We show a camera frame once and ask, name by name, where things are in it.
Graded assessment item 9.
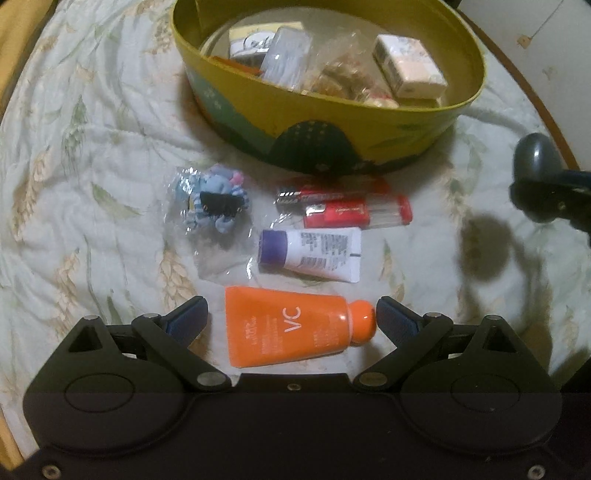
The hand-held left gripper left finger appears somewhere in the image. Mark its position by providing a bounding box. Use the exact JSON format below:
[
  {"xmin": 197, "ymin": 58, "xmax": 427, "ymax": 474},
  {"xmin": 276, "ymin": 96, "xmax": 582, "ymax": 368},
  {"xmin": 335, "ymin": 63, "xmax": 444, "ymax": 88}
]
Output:
[{"xmin": 59, "ymin": 296, "xmax": 232, "ymax": 393}]

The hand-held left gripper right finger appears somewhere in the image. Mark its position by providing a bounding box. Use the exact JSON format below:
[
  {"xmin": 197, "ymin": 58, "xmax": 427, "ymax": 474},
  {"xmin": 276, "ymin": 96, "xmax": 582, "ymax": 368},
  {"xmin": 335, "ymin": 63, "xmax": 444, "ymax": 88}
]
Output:
[{"xmin": 353, "ymin": 296, "xmax": 527, "ymax": 393}]

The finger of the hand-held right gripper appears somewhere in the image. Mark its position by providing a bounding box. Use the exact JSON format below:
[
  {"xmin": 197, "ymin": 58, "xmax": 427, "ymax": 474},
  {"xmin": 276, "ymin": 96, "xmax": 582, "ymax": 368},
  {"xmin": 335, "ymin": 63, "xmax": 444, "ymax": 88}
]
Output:
[
  {"xmin": 556, "ymin": 170, "xmax": 591, "ymax": 191},
  {"xmin": 509, "ymin": 181, "xmax": 591, "ymax": 243}
]

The orange tube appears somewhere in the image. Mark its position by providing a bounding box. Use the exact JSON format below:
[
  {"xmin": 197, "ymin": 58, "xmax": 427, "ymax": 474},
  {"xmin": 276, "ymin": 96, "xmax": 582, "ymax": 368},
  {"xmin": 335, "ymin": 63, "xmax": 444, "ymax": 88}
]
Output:
[{"xmin": 225, "ymin": 286, "xmax": 375, "ymax": 368}]

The white tube purple cap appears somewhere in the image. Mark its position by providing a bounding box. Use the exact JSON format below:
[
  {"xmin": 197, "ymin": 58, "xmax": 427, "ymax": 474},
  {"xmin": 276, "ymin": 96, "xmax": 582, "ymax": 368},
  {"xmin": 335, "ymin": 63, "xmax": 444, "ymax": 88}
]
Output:
[{"xmin": 257, "ymin": 227, "xmax": 362, "ymax": 283}]

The blue plush toy packet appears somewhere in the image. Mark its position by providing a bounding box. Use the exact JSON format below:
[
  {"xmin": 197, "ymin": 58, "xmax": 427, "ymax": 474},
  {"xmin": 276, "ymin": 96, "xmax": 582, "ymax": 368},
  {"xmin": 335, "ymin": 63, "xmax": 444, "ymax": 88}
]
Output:
[{"xmin": 172, "ymin": 166, "xmax": 259, "ymax": 280}]

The round yellow patterned tin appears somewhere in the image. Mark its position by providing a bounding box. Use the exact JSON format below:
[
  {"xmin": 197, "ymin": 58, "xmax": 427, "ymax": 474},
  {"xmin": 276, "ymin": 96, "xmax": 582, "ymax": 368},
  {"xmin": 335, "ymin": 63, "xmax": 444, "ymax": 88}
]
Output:
[{"xmin": 172, "ymin": 0, "xmax": 486, "ymax": 175}]

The pale peach small box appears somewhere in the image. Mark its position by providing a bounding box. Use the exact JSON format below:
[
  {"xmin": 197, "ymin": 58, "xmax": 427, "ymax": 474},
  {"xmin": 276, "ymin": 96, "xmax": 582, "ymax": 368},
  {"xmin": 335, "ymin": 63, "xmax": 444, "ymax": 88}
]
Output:
[{"xmin": 373, "ymin": 34, "xmax": 448, "ymax": 99}]

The clear snack packet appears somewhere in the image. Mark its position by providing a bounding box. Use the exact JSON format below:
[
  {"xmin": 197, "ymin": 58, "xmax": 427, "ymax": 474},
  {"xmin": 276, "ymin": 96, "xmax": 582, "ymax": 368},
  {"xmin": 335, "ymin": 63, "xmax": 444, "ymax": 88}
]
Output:
[{"xmin": 305, "ymin": 37, "xmax": 399, "ymax": 106}]

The brown packet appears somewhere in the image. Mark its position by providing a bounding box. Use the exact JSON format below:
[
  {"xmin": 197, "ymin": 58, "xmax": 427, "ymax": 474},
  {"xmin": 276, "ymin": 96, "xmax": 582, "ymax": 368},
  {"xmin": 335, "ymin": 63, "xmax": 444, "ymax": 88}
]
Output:
[{"xmin": 212, "ymin": 55, "xmax": 265, "ymax": 75}]

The clear plastic packet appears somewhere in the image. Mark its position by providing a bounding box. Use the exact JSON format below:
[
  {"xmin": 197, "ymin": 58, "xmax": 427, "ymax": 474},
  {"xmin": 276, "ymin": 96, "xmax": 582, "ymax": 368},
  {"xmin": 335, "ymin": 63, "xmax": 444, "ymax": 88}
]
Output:
[{"xmin": 259, "ymin": 28, "xmax": 315, "ymax": 90}]

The white printed box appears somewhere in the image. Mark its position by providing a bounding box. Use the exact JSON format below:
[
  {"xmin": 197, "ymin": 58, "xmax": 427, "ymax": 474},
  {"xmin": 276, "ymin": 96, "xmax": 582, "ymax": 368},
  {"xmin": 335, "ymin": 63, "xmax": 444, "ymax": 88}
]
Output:
[{"xmin": 228, "ymin": 25, "xmax": 278, "ymax": 61}]

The floral bed quilt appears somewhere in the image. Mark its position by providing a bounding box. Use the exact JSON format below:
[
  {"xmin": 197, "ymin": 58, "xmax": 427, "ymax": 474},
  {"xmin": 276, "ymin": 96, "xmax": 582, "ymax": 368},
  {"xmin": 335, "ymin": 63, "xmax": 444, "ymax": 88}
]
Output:
[{"xmin": 0, "ymin": 0, "xmax": 587, "ymax": 416}]

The yellow blanket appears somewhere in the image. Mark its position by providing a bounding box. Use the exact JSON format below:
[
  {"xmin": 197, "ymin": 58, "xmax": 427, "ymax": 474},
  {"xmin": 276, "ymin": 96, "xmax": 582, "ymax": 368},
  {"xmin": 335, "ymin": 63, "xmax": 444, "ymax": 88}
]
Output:
[{"xmin": 0, "ymin": 0, "xmax": 58, "ymax": 121}]

